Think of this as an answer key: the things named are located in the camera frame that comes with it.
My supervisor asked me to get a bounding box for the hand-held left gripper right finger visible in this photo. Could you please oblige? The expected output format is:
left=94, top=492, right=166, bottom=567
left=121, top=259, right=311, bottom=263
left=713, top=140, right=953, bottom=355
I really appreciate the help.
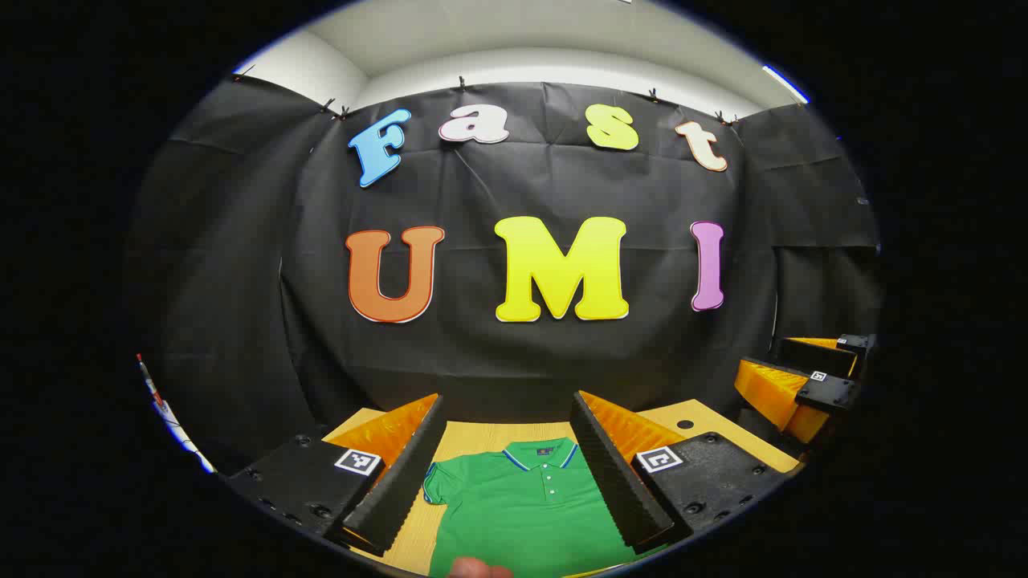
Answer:
left=569, top=390, right=792, bottom=555

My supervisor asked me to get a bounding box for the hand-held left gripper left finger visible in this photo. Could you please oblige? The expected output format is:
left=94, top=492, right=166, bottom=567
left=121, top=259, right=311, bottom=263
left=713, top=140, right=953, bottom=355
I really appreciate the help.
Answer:
left=227, top=393, right=447, bottom=556

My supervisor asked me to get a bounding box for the green polo T-shirt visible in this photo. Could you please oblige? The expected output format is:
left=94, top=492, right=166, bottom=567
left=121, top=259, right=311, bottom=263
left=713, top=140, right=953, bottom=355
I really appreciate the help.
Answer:
left=423, top=438, right=669, bottom=578

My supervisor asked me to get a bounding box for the black backdrop cloth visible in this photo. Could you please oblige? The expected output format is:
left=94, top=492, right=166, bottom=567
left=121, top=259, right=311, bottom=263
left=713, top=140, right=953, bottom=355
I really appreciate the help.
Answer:
left=124, top=76, right=884, bottom=474

